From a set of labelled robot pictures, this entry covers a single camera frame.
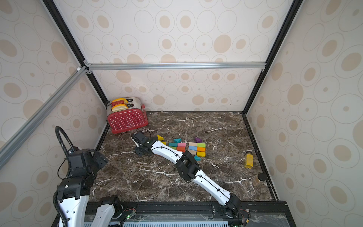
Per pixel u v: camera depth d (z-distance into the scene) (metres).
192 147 0.97
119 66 0.91
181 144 1.00
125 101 0.99
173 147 0.69
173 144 1.00
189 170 0.66
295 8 0.69
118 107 0.95
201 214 0.73
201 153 0.94
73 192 0.44
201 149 0.97
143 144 0.75
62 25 0.73
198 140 1.01
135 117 1.00
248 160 0.89
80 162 0.49
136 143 0.81
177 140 1.00
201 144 0.99
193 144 1.01
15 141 0.53
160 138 1.00
